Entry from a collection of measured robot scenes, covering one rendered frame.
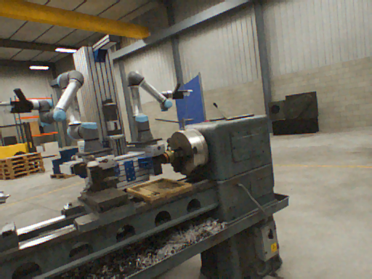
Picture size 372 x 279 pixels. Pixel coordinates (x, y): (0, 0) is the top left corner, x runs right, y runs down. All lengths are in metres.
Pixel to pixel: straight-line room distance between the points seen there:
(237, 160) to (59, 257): 1.21
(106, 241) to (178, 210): 0.46
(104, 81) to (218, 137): 1.20
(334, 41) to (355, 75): 1.47
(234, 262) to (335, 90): 10.03
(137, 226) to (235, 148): 0.83
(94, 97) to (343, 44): 10.30
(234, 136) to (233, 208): 0.50
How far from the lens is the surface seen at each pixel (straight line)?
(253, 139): 2.02
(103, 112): 2.43
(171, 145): 1.82
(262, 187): 2.12
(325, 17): 12.00
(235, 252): 2.08
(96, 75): 2.46
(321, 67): 11.70
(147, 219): 1.59
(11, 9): 12.75
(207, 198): 1.82
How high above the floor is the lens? 1.34
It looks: 6 degrees down
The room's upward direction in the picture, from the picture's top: 8 degrees counter-clockwise
